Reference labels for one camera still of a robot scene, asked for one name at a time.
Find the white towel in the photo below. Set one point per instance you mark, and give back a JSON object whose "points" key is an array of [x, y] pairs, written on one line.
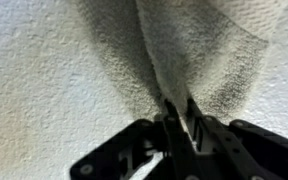
{"points": [[190, 50]]}

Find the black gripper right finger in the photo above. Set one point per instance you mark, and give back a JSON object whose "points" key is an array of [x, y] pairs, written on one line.
{"points": [[237, 150]]}

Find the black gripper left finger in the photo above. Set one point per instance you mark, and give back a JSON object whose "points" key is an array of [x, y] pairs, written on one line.
{"points": [[174, 146]]}

